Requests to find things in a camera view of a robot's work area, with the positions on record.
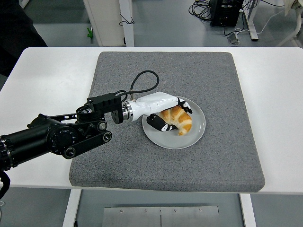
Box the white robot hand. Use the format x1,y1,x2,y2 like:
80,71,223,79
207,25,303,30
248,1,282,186
130,91,194,133

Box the golden croissant bread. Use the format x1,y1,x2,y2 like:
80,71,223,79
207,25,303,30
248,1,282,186
158,105,193,136

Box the pale grey round plate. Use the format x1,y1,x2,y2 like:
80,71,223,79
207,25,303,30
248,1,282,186
142,95,206,150

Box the grey metal plate with screws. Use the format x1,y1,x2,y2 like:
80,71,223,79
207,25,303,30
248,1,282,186
102,206,221,227

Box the grey felt mat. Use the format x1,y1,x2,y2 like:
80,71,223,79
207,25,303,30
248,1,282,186
68,51,266,193

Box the grey floor pedal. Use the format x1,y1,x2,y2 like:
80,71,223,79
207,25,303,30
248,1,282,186
227,32,241,45

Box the black computer case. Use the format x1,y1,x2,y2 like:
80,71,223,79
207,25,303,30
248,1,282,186
210,0,244,27

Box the white table leg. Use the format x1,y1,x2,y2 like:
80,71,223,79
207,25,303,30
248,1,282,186
62,189,82,227
239,193,257,227

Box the person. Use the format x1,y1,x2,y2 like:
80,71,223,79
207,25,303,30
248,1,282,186
0,0,48,78

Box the white chair base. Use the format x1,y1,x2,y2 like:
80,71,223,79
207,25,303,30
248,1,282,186
276,0,303,47

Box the thin black cable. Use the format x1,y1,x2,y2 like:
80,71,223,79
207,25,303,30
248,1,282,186
119,11,135,26

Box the black cable bundle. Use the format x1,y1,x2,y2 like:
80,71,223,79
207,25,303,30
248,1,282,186
188,0,213,22

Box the white desk frame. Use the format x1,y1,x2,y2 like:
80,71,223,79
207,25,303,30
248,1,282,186
83,0,134,47

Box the white desk foot post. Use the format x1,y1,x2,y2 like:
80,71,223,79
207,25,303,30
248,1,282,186
243,0,259,41

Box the white cable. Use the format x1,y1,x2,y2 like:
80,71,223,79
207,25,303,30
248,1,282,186
235,9,286,36

